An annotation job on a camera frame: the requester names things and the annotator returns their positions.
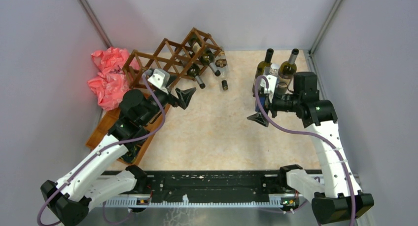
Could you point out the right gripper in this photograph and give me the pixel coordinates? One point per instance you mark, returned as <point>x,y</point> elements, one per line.
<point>260,118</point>

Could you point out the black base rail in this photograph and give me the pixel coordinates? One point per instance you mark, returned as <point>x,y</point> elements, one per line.
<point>213,189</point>

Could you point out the dark green wine bottle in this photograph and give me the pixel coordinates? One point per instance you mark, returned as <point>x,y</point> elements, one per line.
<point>194,71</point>
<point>207,57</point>

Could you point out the rolled dark belt lower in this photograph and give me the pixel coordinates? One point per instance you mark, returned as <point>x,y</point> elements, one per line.
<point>132,157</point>

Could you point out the brown wooden wine rack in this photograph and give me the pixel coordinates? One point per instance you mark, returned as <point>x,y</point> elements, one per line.
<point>165,57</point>

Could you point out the pink plastic bag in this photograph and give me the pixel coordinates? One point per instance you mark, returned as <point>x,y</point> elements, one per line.
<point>111,83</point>

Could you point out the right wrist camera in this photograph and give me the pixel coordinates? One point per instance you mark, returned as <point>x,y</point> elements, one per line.
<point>268,85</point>

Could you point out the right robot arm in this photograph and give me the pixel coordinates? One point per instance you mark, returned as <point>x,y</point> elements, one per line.
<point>340,197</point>

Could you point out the dark wine bottle back left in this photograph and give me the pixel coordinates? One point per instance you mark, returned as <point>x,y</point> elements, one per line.
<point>262,65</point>

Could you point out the blue square glass bottle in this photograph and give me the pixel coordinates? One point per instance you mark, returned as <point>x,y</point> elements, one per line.
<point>272,70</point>

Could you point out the wooden compartment tray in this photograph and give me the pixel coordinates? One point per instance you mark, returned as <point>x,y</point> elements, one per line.
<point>107,121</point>

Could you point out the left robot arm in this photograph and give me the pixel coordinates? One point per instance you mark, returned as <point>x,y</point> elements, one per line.
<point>74,195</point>

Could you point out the dark green wine bottle front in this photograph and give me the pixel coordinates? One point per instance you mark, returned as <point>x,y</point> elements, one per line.
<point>194,71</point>

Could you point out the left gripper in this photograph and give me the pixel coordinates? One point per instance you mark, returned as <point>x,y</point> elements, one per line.
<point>184,96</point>

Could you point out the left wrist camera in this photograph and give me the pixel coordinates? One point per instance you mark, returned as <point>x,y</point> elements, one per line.
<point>159,78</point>

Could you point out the clear labelled liquor bottle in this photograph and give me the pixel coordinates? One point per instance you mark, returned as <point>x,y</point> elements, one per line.
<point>222,65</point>

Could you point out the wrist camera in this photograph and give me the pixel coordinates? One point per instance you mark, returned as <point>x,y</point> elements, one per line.
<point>268,85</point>
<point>159,78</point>

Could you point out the dark wine bottle back right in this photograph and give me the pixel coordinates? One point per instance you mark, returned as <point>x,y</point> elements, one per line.
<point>286,72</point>

